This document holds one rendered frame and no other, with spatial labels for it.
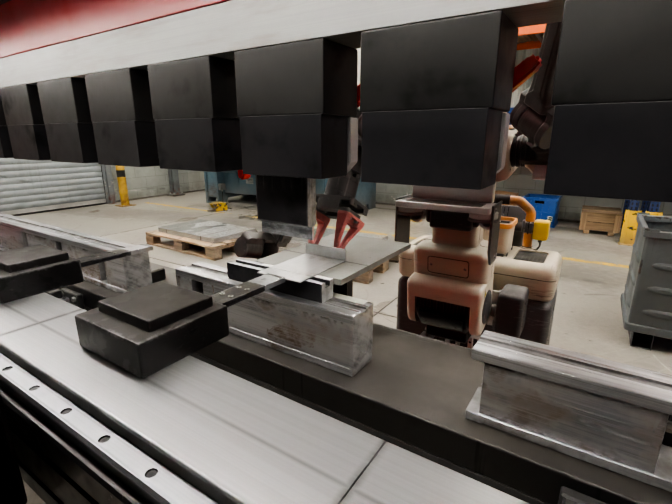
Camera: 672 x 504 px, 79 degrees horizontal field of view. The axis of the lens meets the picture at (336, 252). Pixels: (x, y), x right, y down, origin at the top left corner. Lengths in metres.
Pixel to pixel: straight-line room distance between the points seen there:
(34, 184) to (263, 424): 8.04
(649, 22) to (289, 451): 0.43
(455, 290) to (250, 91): 0.82
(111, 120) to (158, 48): 0.19
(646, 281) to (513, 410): 2.44
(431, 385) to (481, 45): 0.42
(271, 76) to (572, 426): 0.54
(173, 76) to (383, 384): 0.56
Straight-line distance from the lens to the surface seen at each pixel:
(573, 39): 0.44
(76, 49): 0.98
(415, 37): 0.48
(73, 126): 1.02
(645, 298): 2.97
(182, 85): 0.72
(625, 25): 0.44
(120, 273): 1.00
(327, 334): 0.61
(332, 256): 0.72
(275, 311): 0.66
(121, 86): 0.86
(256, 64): 0.61
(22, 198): 8.26
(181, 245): 4.72
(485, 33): 0.46
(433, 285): 1.23
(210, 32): 0.68
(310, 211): 0.60
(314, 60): 0.55
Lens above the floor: 1.21
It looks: 16 degrees down
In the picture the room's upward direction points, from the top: straight up
